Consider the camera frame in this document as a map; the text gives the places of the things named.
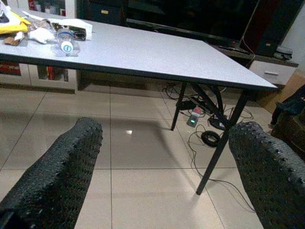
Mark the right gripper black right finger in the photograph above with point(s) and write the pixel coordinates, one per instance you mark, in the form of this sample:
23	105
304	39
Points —
274	181

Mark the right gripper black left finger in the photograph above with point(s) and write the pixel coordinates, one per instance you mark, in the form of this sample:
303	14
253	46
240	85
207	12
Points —
52	186

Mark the white drawer unit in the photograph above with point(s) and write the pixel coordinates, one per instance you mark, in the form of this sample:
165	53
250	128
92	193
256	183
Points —
271	71

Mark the white display cabinet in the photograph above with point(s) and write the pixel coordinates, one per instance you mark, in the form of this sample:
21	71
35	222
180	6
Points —
23	78

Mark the long black power strip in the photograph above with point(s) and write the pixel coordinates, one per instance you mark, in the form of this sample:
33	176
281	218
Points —
188	103

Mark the grey set-top box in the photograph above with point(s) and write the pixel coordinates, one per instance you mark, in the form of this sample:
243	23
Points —
283	51

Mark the flat black media player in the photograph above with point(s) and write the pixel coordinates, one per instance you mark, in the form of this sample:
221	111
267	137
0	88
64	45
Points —
233	48

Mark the blue-labelled clear plastic bottle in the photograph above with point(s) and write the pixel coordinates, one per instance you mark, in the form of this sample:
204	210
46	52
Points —
68	45

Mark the small brown cardboard piece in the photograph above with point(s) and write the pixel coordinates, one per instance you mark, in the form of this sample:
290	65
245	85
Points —
12	41

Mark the white crumpled tissue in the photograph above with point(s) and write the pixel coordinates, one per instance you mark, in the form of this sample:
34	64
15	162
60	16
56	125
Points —
40	35

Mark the tall dark speaker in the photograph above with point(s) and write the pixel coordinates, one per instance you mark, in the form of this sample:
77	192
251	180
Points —
269	23

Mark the grey folding table black legs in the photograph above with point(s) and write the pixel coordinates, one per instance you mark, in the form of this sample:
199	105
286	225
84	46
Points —
143	52

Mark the clear crumpled plastic wrapper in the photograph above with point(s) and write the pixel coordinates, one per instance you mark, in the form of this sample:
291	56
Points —
40	23

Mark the yellow product package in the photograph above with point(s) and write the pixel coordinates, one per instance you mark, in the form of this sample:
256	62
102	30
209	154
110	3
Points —
12	27

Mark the white flat box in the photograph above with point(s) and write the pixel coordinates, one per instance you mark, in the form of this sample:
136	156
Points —
78	23

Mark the dark storage cabinet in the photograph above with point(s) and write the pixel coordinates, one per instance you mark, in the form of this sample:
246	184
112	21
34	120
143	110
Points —
104	12

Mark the large black television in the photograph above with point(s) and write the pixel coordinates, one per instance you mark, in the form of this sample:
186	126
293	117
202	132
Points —
190	14

